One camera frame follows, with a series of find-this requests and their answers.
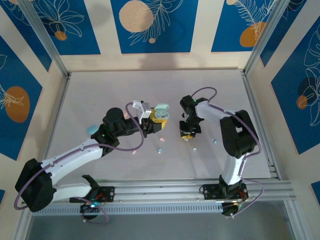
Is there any aluminium frame leg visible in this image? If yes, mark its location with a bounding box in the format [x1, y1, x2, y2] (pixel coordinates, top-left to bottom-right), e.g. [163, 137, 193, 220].
[283, 199, 310, 240]
[9, 206, 35, 240]

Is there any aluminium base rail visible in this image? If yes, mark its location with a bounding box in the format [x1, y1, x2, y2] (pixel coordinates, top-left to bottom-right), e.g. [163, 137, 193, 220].
[21, 178, 293, 207]

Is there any aluminium frame post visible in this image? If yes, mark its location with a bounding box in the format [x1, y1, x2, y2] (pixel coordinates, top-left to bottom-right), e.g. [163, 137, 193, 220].
[17, 0, 71, 79]
[243, 0, 301, 76]

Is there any aluminium table side rail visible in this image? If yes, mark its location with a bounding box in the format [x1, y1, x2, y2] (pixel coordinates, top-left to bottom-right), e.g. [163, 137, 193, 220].
[36, 73, 72, 186]
[240, 70, 282, 181]

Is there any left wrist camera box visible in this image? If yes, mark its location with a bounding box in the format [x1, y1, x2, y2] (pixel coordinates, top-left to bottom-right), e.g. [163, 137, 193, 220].
[131, 99, 153, 125]

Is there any mint green earbud charging case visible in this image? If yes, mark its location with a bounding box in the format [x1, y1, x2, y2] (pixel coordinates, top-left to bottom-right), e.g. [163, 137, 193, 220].
[152, 104, 171, 121]

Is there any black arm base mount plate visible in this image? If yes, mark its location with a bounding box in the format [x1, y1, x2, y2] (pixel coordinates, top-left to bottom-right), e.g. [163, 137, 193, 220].
[201, 183, 249, 201]
[69, 186, 116, 203]

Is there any slotted grey cable duct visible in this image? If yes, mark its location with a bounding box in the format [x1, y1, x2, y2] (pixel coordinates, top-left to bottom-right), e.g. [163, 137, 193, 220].
[31, 202, 225, 216]

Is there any black controller board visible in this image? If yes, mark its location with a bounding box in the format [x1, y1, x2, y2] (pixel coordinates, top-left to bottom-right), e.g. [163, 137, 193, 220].
[79, 201, 102, 221]
[221, 201, 245, 218]

